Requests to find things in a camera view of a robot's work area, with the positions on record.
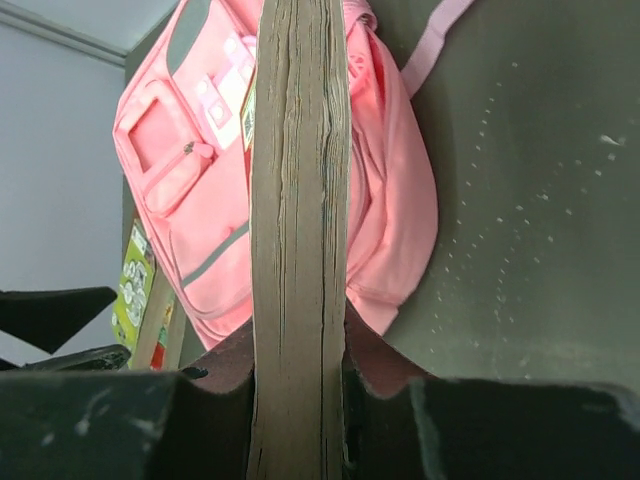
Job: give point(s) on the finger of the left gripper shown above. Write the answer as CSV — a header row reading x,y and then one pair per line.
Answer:
x,y
48,319
108,358

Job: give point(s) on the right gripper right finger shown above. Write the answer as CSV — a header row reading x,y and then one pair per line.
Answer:
x,y
403,423

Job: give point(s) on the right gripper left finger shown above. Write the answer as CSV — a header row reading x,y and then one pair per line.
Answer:
x,y
192,424

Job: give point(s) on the pink student backpack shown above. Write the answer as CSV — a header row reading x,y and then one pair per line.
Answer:
x,y
180,133

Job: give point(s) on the red paperback book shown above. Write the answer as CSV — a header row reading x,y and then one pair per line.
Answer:
x,y
300,176

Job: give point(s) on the green paperback book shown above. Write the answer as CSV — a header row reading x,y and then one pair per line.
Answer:
x,y
134,288

